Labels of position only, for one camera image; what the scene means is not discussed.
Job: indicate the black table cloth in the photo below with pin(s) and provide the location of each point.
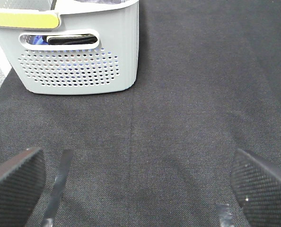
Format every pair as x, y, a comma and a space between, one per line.
159, 154

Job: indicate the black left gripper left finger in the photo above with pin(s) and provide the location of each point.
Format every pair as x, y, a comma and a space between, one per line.
22, 181

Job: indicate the black cloth inside basket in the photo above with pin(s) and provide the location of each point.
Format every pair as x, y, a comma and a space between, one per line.
71, 39

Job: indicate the grey perforated plastic basket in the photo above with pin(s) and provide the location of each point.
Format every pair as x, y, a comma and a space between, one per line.
109, 65

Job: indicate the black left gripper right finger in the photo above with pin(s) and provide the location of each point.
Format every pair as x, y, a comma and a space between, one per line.
256, 184

